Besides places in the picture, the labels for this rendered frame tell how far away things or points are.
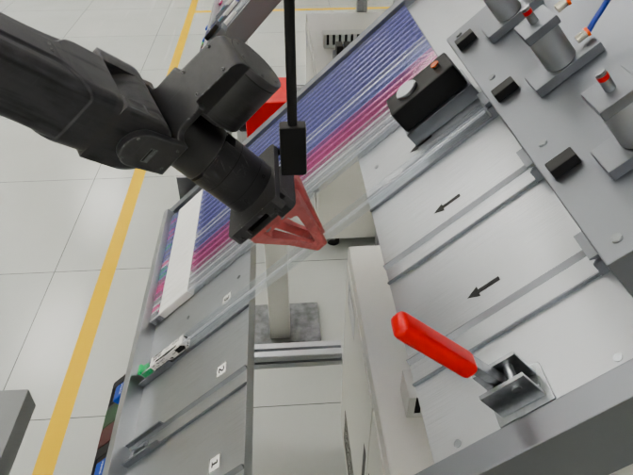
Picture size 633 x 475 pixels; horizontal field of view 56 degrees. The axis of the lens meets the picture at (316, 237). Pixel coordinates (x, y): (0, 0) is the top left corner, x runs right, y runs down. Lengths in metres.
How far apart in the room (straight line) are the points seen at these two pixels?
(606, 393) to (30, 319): 1.85
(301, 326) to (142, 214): 0.87
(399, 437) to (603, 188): 0.55
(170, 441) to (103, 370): 1.16
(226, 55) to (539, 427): 0.35
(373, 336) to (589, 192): 0.63
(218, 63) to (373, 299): 0.61
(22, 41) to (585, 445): 0.41
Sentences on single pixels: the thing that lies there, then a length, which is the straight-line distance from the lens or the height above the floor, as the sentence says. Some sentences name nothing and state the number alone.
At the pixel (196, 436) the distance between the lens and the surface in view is 0.63.
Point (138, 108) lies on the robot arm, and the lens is 0.48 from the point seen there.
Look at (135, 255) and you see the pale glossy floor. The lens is 2.18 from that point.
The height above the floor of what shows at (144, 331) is 0.73.
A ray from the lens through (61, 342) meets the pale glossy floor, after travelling 1.94.
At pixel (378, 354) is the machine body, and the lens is 0.93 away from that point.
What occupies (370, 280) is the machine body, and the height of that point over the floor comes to 0.62.
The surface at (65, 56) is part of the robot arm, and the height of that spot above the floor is 1.17.
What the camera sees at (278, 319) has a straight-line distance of 1.73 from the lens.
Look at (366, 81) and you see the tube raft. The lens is 0.80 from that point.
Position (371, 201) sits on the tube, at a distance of 0.60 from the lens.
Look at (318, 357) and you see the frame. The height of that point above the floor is 0.31.
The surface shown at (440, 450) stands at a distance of 0.41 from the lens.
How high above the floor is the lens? 1.32
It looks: 37 degrees down
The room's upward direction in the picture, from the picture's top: straight up
